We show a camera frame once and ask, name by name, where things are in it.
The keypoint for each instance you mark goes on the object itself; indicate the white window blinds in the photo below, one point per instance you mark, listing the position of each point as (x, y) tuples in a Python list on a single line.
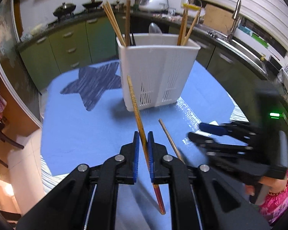
[(242, 0)]

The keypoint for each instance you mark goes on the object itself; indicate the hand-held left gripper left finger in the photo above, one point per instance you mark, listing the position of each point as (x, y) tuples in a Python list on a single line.
[(136, 158)]

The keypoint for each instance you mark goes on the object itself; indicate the person's right forearm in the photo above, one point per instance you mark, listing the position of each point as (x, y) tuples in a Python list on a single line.
[(276, 208)]

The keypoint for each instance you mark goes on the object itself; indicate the green kitchen cabinets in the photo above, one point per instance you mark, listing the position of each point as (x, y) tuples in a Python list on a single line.
[(67, 45)]

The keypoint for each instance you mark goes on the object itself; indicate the person's right hand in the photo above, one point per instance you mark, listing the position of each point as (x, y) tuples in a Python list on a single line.
[(279, 182)]

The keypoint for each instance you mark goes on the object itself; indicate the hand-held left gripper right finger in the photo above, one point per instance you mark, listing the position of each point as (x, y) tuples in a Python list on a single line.
[(150, 158)]

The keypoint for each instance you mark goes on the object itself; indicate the wooden cutting board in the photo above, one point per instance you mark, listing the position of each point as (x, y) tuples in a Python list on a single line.
[(218, 18)]

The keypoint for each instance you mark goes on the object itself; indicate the black frying pan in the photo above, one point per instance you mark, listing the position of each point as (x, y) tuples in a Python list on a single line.
[(92, 4)]

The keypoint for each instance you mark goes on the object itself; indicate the white plastic utensil holder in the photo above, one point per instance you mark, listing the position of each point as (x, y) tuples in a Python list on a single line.
[(158, 71)]

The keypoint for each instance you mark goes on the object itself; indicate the black wok with lid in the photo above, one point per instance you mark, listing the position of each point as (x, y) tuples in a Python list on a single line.
[(64, 9)]

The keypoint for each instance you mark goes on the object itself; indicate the steel kitchen sink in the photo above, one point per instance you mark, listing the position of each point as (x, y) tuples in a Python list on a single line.
[(249, 55)]

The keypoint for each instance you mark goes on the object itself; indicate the dark wooden chair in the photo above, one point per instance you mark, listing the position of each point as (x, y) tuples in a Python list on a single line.
[(4, 136)]

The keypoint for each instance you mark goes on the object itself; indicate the small curved chrome tap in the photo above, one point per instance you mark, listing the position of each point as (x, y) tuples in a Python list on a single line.
[(200, 7)]

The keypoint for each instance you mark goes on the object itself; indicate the thin brown wooden chopstick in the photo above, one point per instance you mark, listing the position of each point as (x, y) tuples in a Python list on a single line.
[(170, 139)]

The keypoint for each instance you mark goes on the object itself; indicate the white rice cooker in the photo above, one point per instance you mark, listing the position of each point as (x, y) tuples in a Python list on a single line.
[(154, 2)]

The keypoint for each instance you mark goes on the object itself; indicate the green box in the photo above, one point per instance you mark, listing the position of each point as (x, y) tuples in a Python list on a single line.
[(260, 40)]

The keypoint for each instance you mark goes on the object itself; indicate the blue star-print tablecloth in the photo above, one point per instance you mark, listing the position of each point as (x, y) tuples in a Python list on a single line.
[(86, 129)]

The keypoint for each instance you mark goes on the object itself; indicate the yellow-topped wooden utensil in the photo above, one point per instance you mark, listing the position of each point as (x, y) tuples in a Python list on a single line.
[(190, 6)]

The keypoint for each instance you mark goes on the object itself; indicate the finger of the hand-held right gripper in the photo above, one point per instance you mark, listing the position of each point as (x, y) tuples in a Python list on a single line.
[(201, 140), (211, 128)]

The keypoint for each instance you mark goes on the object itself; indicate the clear plastic spoon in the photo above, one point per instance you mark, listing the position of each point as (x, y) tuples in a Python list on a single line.
[(154, 28)]

